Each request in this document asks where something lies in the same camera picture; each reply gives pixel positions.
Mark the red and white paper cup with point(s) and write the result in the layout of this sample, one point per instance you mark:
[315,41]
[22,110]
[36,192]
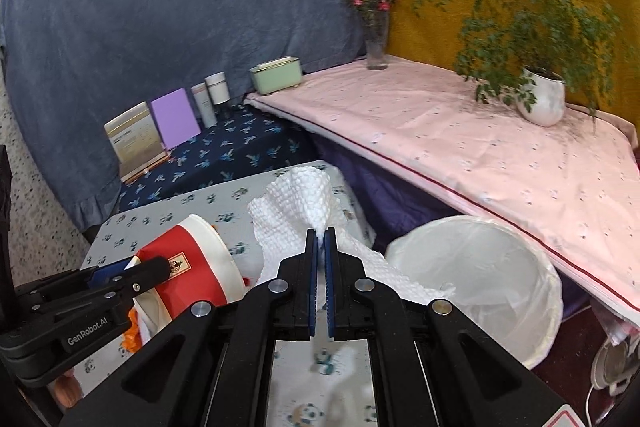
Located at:
[200,267]

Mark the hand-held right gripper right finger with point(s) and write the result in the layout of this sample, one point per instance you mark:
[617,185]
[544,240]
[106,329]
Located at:
[330,287]

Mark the glass vase with pink flowers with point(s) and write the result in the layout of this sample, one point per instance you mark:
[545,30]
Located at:
[376,47]

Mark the pink cloth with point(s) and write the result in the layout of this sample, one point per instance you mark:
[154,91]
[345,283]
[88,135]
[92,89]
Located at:
[450,142]

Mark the purple cloth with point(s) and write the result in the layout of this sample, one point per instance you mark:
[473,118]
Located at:
[390,197]

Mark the pale green box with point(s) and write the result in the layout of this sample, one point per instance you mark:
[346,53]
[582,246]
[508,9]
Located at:
[277,77]

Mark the green plant in white pot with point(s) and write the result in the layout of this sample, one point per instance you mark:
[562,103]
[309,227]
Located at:
[542,97]

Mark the blue cloth backdrop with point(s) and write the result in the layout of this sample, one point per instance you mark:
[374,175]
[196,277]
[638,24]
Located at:
[175,7]

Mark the purple card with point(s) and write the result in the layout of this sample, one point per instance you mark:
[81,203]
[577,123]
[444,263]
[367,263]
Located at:
[175,119]

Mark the white tube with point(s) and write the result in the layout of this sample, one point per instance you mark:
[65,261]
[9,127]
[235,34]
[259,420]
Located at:
[204,104]

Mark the white electric device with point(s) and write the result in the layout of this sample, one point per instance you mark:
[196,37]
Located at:
[612,364]

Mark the beige gold box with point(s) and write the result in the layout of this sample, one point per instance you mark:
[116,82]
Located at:
[134,139]

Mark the white jar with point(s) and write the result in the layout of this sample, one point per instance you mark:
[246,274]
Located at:
[217,88]

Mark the white paper towel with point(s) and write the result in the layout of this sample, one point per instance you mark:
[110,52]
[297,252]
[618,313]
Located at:
[295,207]

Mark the navy printed cloth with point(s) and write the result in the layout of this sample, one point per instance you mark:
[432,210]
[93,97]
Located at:
[225,157]

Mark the panda printed cloth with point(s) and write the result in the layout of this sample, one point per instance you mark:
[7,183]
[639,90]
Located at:
[200,204]

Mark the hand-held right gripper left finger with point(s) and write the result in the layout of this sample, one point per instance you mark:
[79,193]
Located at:
[312,287]

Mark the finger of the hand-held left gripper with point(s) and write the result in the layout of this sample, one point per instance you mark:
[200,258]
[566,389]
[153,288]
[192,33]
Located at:
[150,272]
[112,272]

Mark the orange plastic bag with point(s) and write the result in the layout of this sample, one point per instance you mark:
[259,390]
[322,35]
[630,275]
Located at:
[132,332]

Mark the white trash bin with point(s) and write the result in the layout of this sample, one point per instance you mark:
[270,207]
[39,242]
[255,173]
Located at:
[475,267]

